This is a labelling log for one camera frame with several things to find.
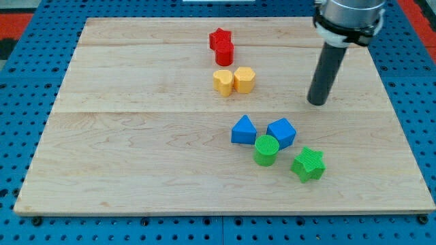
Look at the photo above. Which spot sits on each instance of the blue cube block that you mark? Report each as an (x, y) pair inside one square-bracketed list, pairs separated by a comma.
[(283, 131)]

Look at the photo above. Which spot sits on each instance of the blue triangle block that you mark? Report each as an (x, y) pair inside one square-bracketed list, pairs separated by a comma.
[(244, 131)]

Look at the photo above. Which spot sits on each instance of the red star block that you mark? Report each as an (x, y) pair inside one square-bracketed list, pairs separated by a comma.
[(219, 35)]

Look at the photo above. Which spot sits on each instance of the red cylinder block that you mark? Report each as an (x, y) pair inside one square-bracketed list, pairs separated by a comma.
[(224, 53)]

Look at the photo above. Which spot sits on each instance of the yellow heart block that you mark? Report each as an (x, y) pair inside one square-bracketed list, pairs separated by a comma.
[(223, 82)]

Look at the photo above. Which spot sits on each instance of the green star block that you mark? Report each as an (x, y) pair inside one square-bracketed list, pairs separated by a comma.
[(308, 164)]

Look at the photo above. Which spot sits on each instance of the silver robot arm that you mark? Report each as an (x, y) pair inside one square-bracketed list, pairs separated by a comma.
[(344, 22)]

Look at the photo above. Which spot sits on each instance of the wooden board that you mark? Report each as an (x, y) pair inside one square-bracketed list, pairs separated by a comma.
[(137, 128)]

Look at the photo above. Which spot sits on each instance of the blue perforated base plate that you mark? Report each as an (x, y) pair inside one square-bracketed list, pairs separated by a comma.
[(31, 78)]

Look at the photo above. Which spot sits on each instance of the yellow hexagon block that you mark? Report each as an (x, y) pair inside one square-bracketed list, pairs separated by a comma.
[(244, 80)]

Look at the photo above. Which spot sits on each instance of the green cylinder block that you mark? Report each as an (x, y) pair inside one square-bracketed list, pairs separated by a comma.
[(265, 151)]

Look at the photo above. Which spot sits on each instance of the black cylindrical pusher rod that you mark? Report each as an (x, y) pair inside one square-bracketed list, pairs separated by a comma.
[(325, 73)]

